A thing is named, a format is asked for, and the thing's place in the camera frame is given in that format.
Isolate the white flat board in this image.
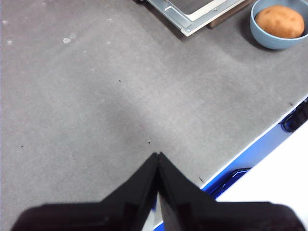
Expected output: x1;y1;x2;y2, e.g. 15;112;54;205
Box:
215;121;308;203

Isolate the blue ribbed bowl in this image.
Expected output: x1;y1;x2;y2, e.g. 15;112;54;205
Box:
249;0;308;51

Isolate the brown potato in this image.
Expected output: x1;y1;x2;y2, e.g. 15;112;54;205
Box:
255;5;306;39

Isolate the thin black cable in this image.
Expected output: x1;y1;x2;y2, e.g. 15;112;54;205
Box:
279;101;308;133

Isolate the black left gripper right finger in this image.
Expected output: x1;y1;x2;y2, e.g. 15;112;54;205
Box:
157;152;306;231

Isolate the glass oven door with handle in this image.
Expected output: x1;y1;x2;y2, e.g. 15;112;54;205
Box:
146;0;256;37

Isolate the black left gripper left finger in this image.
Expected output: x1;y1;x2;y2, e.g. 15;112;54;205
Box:
11;153;159;231

